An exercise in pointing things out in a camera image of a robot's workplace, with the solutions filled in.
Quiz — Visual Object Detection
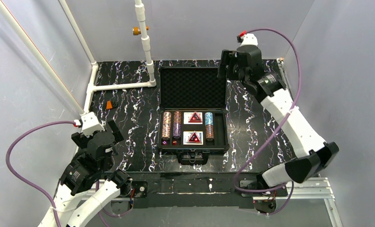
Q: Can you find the blue poker chip stack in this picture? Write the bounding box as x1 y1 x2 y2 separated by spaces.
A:
205 112 213 125

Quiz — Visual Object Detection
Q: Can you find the black foam-lined poker case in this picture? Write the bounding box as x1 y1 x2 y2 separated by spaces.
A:
158 67 230 166

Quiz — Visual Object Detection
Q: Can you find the red playing card deck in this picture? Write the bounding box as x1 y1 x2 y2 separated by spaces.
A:
183 112 204 124

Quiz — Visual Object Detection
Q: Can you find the brown poker chip stack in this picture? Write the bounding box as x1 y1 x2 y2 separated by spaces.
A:
205 124 214 141

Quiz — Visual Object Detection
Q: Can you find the red triangle dealer button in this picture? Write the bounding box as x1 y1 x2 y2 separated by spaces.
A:
187 132 202 144

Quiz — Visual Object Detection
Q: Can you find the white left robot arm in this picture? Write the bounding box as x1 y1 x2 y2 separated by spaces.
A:
40 120 133 227

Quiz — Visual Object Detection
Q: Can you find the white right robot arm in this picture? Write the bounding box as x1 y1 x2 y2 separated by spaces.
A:
218 45 339 192

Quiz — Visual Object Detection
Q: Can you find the small orange wedge piece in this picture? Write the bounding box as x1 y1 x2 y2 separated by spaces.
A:
106 100 114 110

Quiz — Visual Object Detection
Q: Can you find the white-blue chip stack in case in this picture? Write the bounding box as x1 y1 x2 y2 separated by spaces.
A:
162 112 172 140

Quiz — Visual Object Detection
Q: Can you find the orange-purple chip stack in case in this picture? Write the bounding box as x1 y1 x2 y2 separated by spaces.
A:
172 111 182 139

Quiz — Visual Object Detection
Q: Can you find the white pvc pole with orange knob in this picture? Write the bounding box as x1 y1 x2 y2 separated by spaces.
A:
135 0 156 87

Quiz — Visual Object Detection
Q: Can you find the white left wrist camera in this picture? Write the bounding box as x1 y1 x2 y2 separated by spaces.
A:
73 112 105 137

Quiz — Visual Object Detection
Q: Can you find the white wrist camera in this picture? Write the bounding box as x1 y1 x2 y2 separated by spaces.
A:
73 112 105 137
237 31 258 47

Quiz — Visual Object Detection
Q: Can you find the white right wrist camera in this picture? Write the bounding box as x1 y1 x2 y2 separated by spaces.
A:
237 31 258 47

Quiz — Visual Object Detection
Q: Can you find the white pvc frame pipe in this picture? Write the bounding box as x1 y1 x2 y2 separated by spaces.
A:
0 0 148 115

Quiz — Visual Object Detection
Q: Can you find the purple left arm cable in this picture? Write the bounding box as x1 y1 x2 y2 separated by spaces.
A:
5 120 135 227

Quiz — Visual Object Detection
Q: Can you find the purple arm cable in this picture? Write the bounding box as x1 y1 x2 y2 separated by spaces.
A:
5 120 135 227
232 28 302 216

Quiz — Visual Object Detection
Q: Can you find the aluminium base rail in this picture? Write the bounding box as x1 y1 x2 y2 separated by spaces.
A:
40 174 342 227

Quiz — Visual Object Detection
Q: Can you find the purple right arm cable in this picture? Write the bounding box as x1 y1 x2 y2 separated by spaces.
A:
232 28 302 216

